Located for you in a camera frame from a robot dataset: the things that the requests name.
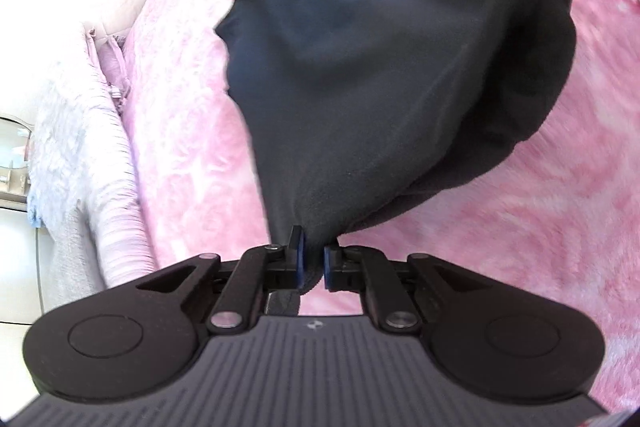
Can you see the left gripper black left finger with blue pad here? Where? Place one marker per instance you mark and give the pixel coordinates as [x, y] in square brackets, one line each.
[264, 281]

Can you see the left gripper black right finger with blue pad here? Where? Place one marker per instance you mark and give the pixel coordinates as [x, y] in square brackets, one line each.
[366, 271]

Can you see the black fleece garment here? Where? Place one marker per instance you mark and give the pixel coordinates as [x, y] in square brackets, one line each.
[359, 110]

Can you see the striped lilac pillow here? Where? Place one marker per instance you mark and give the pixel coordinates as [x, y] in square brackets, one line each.
[83, 191]

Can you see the pink floral bed blanket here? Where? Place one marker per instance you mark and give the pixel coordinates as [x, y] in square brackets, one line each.
[559, 217]

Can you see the white wardrobe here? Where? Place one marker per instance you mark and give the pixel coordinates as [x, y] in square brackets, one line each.
[22, 250]

